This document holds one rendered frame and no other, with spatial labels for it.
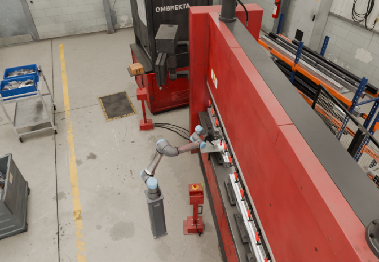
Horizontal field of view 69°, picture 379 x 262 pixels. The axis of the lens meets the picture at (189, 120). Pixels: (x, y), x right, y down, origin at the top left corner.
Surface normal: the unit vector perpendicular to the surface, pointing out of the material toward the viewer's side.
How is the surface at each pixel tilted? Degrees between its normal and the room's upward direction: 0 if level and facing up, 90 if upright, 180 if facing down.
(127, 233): 0
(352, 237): 0
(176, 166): 0
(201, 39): 90
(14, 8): 90
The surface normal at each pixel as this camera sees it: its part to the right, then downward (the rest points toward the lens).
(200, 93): 0.15, 0.63
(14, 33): 0.37, 0.59
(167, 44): -0.07, 0.63
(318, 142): 0.00, -0.77
